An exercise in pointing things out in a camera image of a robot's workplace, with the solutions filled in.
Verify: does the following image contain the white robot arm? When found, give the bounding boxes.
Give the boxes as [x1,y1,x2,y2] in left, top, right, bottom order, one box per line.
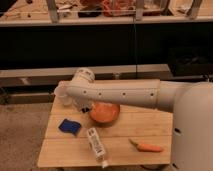
[67,68,213,171]

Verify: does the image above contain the orange bowl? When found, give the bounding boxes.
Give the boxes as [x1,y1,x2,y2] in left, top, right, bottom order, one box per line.
[89,102,120,124]

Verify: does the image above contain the white tube with label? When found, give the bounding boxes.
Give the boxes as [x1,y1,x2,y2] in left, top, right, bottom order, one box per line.
[86,127,109,169]

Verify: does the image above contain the wooden table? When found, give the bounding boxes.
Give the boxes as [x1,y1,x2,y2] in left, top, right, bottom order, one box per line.
[38,99,172,168]

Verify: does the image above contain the orange carrot toy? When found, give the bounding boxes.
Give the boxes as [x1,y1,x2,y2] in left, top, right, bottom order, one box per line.
[129,139,163,153]

